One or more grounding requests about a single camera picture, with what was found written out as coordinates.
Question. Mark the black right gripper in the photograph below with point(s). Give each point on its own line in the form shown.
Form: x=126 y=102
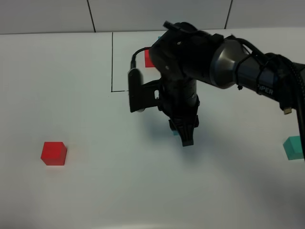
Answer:
x=180 y=103

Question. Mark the green cube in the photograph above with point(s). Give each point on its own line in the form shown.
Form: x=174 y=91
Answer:
x=293 y=148

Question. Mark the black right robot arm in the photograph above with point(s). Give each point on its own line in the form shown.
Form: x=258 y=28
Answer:
x=185 y=55

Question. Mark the red template cube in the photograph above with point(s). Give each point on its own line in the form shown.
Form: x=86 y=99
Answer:
x=148 y=62

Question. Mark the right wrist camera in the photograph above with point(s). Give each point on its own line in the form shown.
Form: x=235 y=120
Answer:
x=141 y=96

